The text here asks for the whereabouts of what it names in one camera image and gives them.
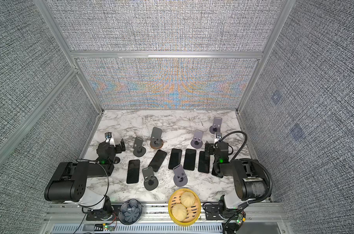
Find green edged phone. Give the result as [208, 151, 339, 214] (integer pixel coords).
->
[212, 168, 223, 178]

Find upper steamed bun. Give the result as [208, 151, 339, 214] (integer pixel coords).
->
[180, 191, 196, 208]

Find steamed bun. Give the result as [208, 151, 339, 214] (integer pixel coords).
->
[180, 191, 196, 208]
[171, 203, 187, 222]

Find dark grey round phone stand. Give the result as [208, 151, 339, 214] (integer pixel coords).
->
[133, 136, 146, 158]

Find purple phone stand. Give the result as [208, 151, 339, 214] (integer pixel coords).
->
[209, 117, 222, 134]
[173, 164, 188, 187]

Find phone with reflective screen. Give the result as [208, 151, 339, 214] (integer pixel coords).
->
[183, 149, 196, 171]

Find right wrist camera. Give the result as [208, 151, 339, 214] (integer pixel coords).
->
[215, 141, 229, 159]

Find purple front phone stand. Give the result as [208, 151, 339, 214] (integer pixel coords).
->
[173, 164, 188, 187]

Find black ladle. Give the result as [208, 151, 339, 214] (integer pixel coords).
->
[113, 157, 120, 164]

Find bamboo steamer basket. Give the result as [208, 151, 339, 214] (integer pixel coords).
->
[168, 188, 202, 227]

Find wooden base phone stand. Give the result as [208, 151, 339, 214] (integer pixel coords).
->
[150, 127, 164, 150]

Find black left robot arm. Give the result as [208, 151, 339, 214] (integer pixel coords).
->
[44, 139, 126, 220]

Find purple stand back right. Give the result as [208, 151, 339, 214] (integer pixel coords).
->
[191, 130, 204, 149]

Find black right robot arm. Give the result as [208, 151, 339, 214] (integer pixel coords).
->
[205, 141, 273, 219]

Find dark front phone stand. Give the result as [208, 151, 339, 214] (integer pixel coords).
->
[142, 167, 159, 191]

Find dark flower shaped dish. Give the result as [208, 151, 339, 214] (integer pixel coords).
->
[117, 199, 143, 225]

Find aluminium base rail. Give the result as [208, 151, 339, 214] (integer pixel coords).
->
[39, 202, 293, 234]

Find lower steamed bun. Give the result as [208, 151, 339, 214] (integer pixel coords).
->
[171, 203, 187, 222]

